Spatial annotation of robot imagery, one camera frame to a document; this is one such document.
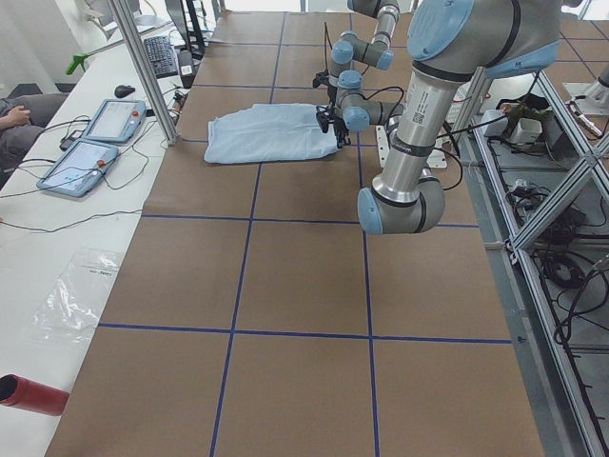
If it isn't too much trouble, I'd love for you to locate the light blue striped shirt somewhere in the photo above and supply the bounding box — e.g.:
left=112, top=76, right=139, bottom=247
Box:
left=204, top=103, right=339, bottom=165

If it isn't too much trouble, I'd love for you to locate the lower teach pendant tablet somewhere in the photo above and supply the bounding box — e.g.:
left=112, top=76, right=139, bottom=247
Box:
left=36, top=139, right=119, bottom=198

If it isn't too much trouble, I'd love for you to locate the red cylinder bottle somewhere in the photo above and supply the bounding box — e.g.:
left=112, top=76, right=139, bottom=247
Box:
left=1, top=374, right=69, bottom=416

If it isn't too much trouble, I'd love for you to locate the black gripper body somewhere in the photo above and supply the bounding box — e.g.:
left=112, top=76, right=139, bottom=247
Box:
left=312, top=70, right=337, bottom=101
left=315, top=105, right=349, bottom=139

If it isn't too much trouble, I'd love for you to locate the seated person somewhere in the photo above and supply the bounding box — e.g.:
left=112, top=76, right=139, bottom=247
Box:
left=1, top=92, right=69, bottom=187

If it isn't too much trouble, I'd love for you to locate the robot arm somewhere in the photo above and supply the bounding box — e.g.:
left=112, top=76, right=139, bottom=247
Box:
left=312, top=0, right=401, bottom=103
left=314, top=0, right=562, bottom=234

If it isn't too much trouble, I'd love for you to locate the teach pendant tablet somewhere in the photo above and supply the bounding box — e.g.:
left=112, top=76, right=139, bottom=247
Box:
left=36, top=139, right=119, bottom=198
left=82, top=99, right=147, bottom=145

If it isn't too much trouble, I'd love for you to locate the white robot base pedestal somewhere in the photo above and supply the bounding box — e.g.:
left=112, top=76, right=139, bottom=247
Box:
left=375, top=126, right=448, bottom=169

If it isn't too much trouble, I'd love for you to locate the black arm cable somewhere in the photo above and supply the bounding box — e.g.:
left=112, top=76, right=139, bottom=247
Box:
left=361, top=85, right=465, bottom=191
left=323, top=21, right=334, bottom=72

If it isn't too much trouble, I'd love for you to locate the black keyboard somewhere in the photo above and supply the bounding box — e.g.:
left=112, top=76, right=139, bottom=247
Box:
left=143, top=36, right=178, bottom=78

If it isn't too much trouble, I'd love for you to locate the upper teach pendant tablet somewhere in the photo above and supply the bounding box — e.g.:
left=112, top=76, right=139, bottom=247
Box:
left=82, top=99, right=147, bottom=145

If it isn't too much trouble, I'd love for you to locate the black computer mouse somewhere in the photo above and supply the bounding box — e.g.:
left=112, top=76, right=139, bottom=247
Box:
left=114, top=85, right=135, bottom=99

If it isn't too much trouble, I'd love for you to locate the clear plastic bag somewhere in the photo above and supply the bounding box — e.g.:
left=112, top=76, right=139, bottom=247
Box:
left=23, top=248, right=125, bottom=348

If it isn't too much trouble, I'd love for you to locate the aluminium frame post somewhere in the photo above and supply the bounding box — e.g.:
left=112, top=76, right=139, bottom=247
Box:
left=108, top=0, right=178, bottom=146

